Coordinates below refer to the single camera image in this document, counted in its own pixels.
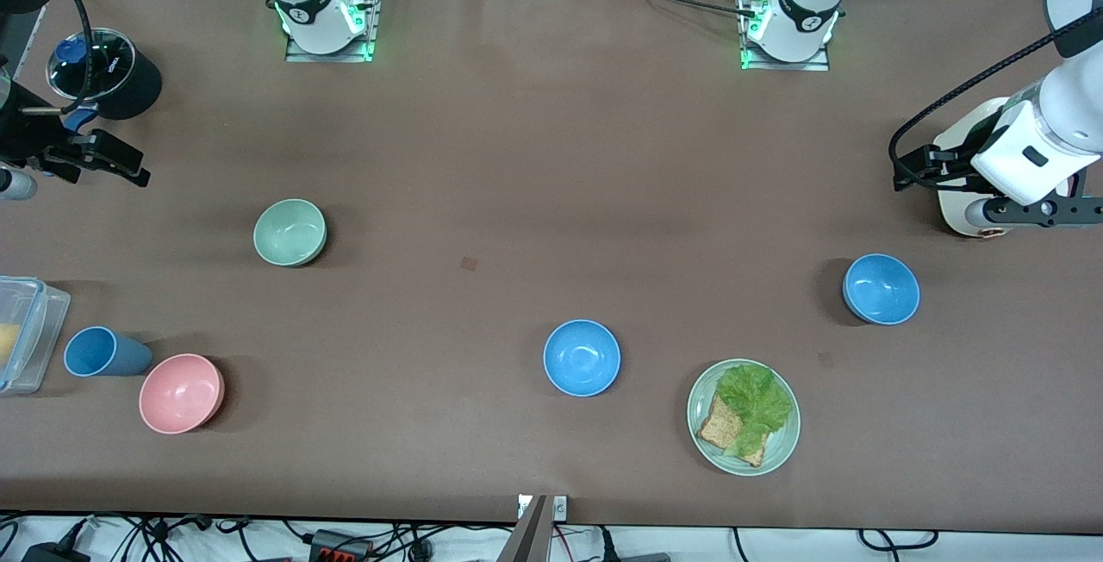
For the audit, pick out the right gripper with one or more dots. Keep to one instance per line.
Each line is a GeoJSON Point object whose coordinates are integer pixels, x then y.
{"type": "Point", "coordinates": [24, 133]}

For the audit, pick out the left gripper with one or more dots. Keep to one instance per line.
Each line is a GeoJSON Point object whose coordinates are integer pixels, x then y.
{"type": "Point", "coordinates": [953, 163]}

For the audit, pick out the blue bowl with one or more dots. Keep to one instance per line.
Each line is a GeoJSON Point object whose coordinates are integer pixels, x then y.
{"type": "Point", "coordinates": [881, 289]}
{"type": "Point", "coordinates": [582, 358]}

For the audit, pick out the green bowl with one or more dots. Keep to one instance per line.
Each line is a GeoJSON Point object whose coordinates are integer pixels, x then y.
{"type": "Point", "coordinates": [290, 233]}

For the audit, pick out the pink bowl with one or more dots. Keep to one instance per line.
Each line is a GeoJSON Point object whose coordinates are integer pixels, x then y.
{"type": "Point", "coordinates": [179, 394]}

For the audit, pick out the cream toaster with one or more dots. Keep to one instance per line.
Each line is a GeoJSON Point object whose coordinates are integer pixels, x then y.
{"type": "Point", "coordinates": [961, 135]}

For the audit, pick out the glass lid with blue knob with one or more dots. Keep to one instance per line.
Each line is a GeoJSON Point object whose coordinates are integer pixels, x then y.
{"type": "Point", "coordinates": [99, 62]}

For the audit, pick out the clear plastic container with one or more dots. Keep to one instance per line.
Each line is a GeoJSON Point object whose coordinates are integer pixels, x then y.
{"type": "Point", "coordinates": [39, 329]}

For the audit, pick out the blue cup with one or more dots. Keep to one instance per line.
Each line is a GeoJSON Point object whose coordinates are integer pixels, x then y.
{"type": "Point", "coordinates": [103, 353]}

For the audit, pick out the yellow food in container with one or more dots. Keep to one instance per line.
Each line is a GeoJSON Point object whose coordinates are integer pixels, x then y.
{"type": "Point", "coordinates": [7, 345]}

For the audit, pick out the green lettuce leaf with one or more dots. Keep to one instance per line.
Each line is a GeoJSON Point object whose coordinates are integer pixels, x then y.
{"type": "Point", "coordinates": [757, 402]}

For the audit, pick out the green plate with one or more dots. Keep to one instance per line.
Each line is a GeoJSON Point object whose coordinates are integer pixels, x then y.
{"type": "Point", "coordinates": [780, 446]}

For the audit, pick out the brown bread slice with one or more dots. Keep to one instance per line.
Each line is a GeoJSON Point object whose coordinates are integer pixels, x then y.
{"type": "Point", "coordinates": [717, 428]}

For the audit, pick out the black power brick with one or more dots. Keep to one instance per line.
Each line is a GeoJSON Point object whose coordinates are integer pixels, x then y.
{"type": "Point", "coordinates": [56, 553]}

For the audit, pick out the black orange power adapter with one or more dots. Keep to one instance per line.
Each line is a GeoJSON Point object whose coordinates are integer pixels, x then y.
{"type": "Point", "coordinates": [340, 546]}

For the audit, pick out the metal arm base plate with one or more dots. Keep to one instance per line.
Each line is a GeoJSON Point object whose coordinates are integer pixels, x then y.
{"type": "Point", "coordinates": [819, 62]}
{"type": "Point", "coordinates": [372, 23]}

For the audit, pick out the white table edge bracket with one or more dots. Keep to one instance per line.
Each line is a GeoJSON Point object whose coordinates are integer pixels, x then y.
{"type": "Point", "coordinates": [560, 507]}

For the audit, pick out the grey camera pole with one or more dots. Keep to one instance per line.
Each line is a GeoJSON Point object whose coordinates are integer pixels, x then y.
{"type": "Point", "coordinates": [526, 536]}

